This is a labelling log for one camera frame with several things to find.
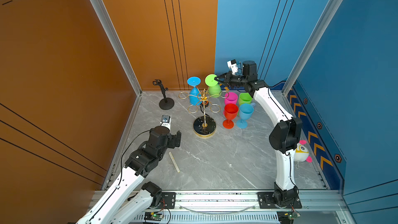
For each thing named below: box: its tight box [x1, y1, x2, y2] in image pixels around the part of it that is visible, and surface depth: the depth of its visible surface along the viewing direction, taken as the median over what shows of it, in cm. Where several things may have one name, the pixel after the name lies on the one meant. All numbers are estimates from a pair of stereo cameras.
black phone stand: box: [152, 79, 175, 110], surface depth 114 cm
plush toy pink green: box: [293, 139, 313, 163], surface depth 84 cm
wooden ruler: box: [168, 151, 180, 173], surface depth 87 cm
